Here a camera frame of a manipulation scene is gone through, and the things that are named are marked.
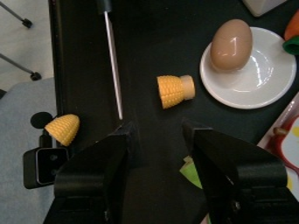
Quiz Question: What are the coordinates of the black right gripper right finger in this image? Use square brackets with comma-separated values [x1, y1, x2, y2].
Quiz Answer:
[182, 118, 299, 224]

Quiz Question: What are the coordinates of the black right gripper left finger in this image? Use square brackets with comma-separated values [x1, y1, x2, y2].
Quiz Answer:
[42, 121, 141, 224]

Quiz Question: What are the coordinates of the white wedge-shaped toy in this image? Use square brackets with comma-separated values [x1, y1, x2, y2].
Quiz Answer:
[241, 0, 290, 18]

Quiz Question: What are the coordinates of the grey stand leg black foot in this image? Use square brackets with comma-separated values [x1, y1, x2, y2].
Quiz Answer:
[0, 52, 43, 82]
[0, 1, 34, 30]

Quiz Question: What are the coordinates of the brown toy egg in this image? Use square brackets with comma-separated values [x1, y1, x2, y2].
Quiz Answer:
[210, 18, 256, 73]

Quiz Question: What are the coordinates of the yellow corn cob tip piece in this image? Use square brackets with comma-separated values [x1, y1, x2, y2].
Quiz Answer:
[43, 113, 82, 147]

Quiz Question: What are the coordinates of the yellow corn cob middle piece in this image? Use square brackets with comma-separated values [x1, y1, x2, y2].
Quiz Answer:
[157, 74, 197, 110]

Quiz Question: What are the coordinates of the light green leaf toy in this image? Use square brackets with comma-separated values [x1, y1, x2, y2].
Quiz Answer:
[179, 156, 205, 191]

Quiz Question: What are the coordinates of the black camera box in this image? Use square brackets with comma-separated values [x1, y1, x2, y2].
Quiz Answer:
[23, 146, 71, 190]

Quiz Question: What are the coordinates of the paring knife black handle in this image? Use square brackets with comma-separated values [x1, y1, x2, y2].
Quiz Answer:
[97, 0, 126, 121]

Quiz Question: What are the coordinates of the white round plate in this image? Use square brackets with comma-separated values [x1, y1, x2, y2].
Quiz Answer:
[200, 26, 298, 110]

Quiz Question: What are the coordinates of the orange toy carrot green top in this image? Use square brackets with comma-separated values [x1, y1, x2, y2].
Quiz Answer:
[282, 10, 299, 56]

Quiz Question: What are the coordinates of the black round mount knob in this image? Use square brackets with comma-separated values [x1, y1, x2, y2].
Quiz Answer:
[30, 111, 55, 148]

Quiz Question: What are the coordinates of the pink tray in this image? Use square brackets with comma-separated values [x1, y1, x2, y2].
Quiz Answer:
[257, 92, 299, 202]

